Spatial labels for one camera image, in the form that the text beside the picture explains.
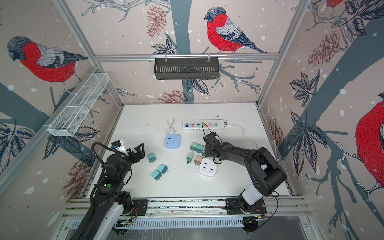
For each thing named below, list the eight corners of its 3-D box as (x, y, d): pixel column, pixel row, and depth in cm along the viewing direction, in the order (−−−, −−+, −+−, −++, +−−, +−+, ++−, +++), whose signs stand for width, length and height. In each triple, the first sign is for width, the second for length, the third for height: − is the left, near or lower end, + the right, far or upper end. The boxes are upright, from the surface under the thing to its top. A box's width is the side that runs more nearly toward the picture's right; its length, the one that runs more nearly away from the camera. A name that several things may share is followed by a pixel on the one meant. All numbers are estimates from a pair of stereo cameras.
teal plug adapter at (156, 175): (151, 175, 86) (150, 174, 84) (156, 170, 88) (155, 168, 86) (158, 182, 83) (157, 181, 82) (163, 176, 85) (163, 174, 84)
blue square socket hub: (163, 148, 97) (163, 146, 95) (165, 136, 103) (165, 134, 101) (180, 148, 97) (179, 146, 95) (181, 136, 103) (180, 134, 101)
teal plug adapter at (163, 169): (158, 170, 88) (157, 169, 86) (161, 165, 90) (160, 163, 88) (166, 175, 86) (166, 173, 84) (170, 169, 88) (169, 167, 87)
